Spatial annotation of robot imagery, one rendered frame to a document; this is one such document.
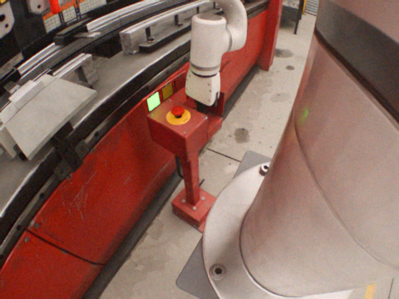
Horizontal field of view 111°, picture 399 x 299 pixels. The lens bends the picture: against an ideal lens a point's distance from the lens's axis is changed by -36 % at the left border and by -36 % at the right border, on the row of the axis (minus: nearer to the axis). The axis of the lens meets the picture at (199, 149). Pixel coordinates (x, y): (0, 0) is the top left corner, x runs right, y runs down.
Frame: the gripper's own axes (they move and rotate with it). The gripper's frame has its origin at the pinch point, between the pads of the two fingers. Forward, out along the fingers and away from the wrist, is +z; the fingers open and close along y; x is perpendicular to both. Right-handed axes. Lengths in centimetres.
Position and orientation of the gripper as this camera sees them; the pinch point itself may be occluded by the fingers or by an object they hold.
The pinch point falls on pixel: (201, 108)
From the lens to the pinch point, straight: 70.4
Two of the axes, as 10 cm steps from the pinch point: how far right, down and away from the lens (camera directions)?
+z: -0.6, 5.9, 8.1
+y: 8.0, 5.1, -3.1
